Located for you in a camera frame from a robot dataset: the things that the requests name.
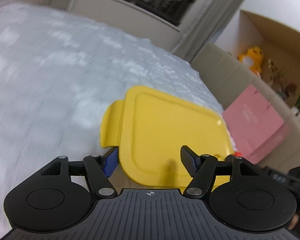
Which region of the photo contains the pink paper gift bag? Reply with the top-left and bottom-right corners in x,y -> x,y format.
222,85 -> 290,164

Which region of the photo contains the yellow container lid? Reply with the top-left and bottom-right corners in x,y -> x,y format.
100,86 -> 234,189

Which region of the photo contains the beige headboard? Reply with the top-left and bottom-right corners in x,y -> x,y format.
191,43 -> 300,173

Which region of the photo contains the grey quilted bedspread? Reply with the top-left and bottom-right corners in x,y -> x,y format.
0,2 -> 239,233

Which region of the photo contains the yellow duck plush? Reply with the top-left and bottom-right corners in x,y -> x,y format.
237,46 -> 264,77

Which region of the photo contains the red ornament keychain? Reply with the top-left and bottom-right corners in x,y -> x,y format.
226,151 -> 242,159

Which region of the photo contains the grey curtain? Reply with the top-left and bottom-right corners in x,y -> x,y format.
172,0 -> 243,62

